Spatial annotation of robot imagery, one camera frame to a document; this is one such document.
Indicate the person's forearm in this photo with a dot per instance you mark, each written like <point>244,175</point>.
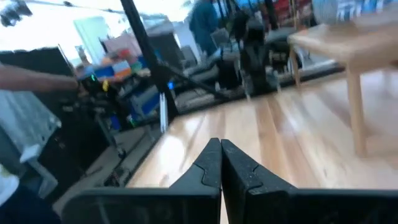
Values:
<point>37,79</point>

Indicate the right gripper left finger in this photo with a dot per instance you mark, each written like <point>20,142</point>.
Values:
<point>155,207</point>

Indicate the person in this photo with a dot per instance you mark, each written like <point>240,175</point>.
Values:
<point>203,25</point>

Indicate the large blue white patterned bowl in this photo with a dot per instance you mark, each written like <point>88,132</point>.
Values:
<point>360,7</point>

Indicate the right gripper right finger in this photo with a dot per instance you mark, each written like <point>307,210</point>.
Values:
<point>280,207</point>

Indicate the wooden slatted shelf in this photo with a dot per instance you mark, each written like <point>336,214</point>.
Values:
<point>367,40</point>

